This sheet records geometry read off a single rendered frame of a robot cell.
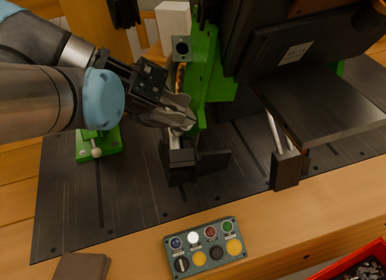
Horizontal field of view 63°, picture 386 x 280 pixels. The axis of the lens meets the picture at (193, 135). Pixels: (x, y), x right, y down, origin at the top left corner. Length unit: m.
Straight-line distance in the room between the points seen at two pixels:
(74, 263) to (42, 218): 0.18
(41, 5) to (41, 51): 0.50
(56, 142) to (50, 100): 0.69
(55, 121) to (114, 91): 0.08
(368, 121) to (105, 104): 0.43
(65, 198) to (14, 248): 0.15
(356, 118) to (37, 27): 0.52
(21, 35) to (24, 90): 0.20
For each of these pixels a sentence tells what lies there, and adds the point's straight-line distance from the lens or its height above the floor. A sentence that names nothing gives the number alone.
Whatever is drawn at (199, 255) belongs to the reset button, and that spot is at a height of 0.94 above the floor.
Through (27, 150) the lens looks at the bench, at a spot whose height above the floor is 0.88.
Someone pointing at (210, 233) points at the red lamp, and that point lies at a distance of 0.64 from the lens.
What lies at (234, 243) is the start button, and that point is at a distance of 0.64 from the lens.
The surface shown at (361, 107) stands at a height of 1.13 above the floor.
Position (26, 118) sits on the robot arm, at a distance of 0.32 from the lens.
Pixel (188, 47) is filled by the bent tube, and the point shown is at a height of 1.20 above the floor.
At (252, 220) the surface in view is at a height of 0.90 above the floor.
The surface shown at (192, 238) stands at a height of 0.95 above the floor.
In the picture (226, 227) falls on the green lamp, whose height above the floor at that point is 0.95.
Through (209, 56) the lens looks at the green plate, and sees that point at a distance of 0.58.
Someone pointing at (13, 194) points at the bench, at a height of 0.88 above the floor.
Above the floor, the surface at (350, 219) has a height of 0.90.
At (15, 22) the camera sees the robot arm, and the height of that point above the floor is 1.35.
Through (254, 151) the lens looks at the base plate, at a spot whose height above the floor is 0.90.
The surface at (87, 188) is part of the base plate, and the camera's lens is 0.85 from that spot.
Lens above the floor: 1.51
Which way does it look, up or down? 43 degrees down
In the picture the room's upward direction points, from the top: 9 degrees counter-clockwise
